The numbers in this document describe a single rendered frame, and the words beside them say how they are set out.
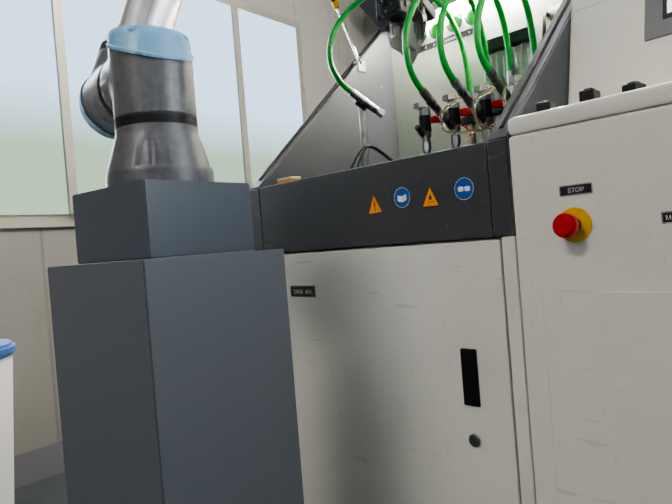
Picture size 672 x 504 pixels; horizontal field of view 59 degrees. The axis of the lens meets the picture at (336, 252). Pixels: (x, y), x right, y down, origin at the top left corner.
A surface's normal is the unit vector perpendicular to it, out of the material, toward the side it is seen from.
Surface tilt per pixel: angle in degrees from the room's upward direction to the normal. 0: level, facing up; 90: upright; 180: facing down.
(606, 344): 90
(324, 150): 90
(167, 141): 72
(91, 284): 90
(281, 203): 90
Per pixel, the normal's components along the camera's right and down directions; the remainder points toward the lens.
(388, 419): -0.71, 0.07
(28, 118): 0.77, -0.05
